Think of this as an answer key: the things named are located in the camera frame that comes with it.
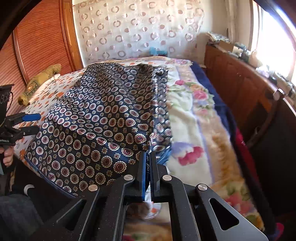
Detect long wooden cabinet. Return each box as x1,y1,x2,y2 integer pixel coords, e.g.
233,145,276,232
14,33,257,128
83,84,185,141
204,45,274,141

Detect white side curtain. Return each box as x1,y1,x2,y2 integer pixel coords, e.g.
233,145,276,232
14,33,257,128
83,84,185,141
224,0,237,43

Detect window with wooden frame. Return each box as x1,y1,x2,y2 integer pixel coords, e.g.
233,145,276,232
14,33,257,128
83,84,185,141
251,1,295,82

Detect dark chair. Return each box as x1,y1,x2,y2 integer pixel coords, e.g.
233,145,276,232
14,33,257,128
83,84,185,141
247,89,295,233

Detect navy patterned shirt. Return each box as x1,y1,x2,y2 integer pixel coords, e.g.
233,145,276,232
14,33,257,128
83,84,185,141
25,62,172,196

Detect cardboard box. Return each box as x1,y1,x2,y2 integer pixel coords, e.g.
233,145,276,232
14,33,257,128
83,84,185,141
218,41,234,52

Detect circle pattern sheer curtain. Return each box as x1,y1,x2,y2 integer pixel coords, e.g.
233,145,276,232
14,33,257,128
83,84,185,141
73,1,204,66

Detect wooden slatted wardrobe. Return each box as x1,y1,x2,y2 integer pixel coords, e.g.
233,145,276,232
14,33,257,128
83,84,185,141
1,0,83,114

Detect orange print white blanket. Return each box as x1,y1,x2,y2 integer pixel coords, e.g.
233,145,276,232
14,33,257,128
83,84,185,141
14,68,86,161

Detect left hand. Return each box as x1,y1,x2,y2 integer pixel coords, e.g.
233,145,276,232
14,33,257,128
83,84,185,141
0,146,14,167

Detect teal tissue box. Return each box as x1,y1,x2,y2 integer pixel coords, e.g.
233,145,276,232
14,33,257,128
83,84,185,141
149,47,168,57

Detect stack of folded cloths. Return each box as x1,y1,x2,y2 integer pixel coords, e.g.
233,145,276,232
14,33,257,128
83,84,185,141
206,32,231,43

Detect yellow embroidered cloth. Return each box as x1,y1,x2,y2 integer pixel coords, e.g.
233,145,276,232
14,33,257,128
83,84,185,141
18,64,62,106

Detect floral plush blanket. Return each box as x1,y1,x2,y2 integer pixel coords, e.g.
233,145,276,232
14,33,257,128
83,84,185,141
97,56,265,241

